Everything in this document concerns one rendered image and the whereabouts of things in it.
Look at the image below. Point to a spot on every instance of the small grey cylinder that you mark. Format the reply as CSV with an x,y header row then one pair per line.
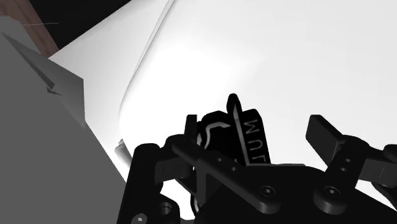
x,y
122,153

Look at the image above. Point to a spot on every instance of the black object with pale print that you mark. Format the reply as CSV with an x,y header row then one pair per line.
x,y
223,136

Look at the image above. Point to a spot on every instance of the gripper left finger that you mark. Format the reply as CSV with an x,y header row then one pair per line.
x,y
235,176

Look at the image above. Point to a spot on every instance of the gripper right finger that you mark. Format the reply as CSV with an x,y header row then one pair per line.
x,y
324,136

